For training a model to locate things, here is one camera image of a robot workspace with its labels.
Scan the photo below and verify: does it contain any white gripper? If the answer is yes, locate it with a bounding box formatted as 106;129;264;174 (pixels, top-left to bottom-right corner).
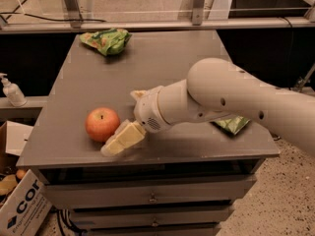
100;86;170;155

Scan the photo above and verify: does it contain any red apple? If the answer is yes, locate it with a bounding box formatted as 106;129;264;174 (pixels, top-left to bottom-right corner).
85;107;120;143

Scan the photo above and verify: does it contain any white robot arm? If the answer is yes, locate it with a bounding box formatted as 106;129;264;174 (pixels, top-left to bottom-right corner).
100;58;315;154

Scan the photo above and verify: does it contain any crumpled green rice chip bag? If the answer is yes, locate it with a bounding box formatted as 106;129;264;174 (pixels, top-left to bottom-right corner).
80;29;132;56

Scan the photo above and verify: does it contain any green Kettle chips bag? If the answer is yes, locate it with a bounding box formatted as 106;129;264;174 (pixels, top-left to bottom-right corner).
214;116;250;135

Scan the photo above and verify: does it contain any grey drawer cabinet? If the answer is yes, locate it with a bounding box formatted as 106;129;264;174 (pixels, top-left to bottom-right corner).
19;30;278;236

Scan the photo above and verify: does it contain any top drawer metal knob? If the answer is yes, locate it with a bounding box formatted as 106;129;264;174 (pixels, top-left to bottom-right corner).
149;194;158;204

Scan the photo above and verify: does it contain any drawer metal knob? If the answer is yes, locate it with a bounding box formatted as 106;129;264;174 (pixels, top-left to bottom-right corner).
149;194;158;204
152;219;159;227

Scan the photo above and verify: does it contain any white pump lotion bottle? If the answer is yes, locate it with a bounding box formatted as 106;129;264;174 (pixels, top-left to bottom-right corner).
0;73;27;107

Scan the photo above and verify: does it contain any white cardboard box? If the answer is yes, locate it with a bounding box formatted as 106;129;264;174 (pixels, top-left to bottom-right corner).
0;121;52;236

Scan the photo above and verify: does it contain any black cable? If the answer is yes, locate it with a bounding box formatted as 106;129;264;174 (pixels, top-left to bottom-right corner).
0;11;107;24

